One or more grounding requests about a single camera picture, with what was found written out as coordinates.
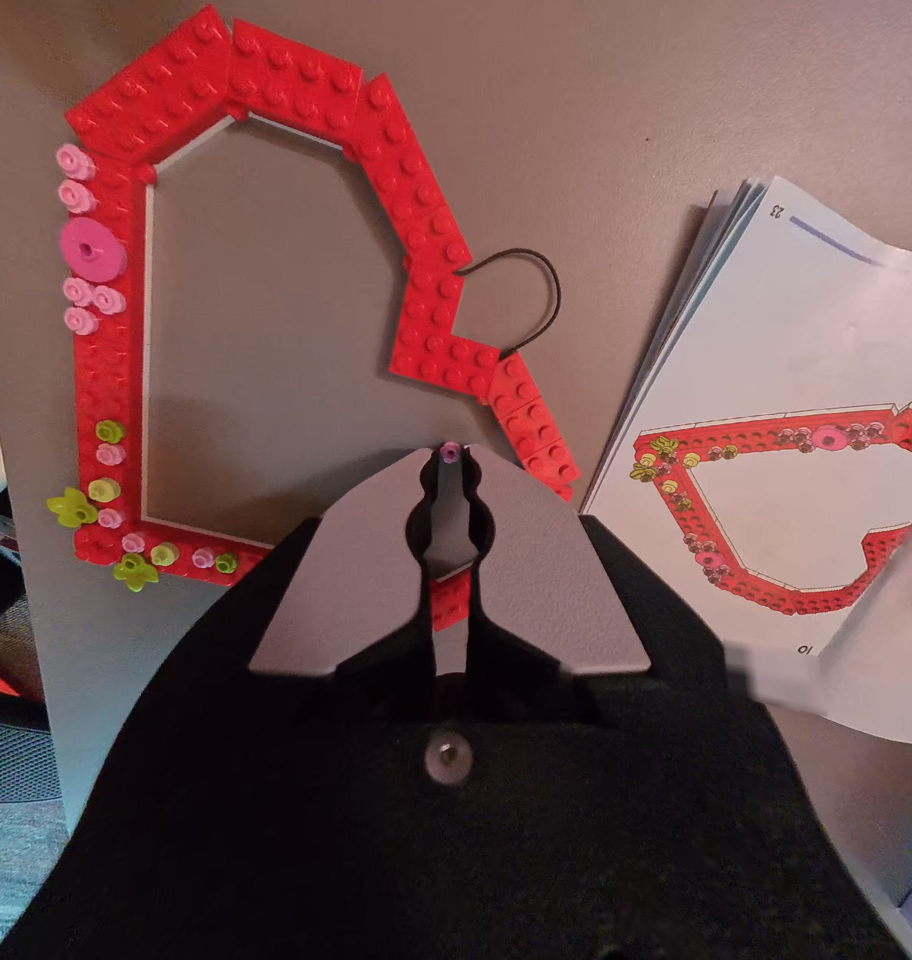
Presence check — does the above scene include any grey fabric chair seat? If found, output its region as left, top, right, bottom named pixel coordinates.
left=0, top=716, right=63, bottom=807

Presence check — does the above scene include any grey desk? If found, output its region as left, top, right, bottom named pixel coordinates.
left=0, top=0, right=912, bottom=960

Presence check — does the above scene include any large pink round piece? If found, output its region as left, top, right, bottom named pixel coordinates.
left=58, top=217, right=129, bottom=285

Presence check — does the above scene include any lime leaf piece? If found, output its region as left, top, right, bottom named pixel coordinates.
left=47, top=487, right=100, bottom=530
left=113, top=553, right=160, bottom=594

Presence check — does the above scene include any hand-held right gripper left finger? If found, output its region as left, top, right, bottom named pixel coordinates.
left=247, top=447, right=436, bottom=680

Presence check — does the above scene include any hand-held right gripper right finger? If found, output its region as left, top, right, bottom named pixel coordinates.
left=462, top=444, right=652, bottom=676

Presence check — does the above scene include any black elastic cord loop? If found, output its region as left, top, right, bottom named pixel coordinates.
left=456, top=251, right=562, bottom=354

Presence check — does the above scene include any white instruction booklet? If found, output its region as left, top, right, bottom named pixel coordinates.
left=579, top=176, right=912, bottom=747

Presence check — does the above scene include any red brick heart frame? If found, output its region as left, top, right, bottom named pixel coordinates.
left=64, top=6, right=580, bottom=635

